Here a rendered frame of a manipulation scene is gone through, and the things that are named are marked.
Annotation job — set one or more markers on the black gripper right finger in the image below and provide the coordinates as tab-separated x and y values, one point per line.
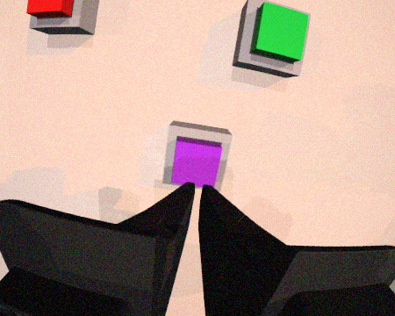
248	272

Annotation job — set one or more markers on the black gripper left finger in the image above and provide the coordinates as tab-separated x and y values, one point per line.
135	260

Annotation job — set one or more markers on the purple button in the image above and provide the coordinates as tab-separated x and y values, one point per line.
197	154

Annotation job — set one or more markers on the red button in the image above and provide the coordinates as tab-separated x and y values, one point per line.
63	16

